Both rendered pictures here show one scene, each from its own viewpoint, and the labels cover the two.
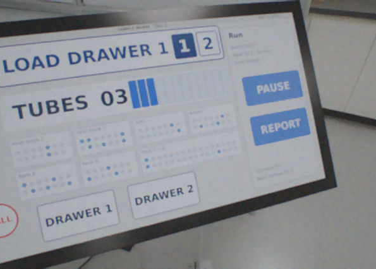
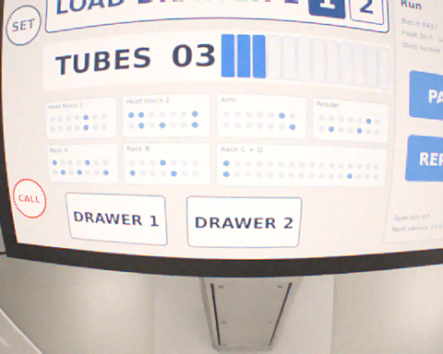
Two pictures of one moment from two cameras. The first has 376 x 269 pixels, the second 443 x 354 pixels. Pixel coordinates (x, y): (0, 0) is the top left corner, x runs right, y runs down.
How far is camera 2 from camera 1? 0.21 m
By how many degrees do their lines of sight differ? 26
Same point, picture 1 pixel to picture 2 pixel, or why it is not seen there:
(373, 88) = not seen: outside the picture
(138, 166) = (209, 170)
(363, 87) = not seen: outside the picture
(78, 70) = (147, 11)
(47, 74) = (105, 17)
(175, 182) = (266, 207)
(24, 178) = (54, 154)
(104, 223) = (145, 239)
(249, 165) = (388, 207)
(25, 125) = (65, 84)
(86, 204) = (124, 206)
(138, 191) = (203, 207)
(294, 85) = not seen: outside the picture
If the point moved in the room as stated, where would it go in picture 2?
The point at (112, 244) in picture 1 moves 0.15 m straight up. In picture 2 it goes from (152, 266) to (124, 187)
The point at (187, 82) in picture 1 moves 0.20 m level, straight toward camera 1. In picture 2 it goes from (322, 53) to (250, 291)
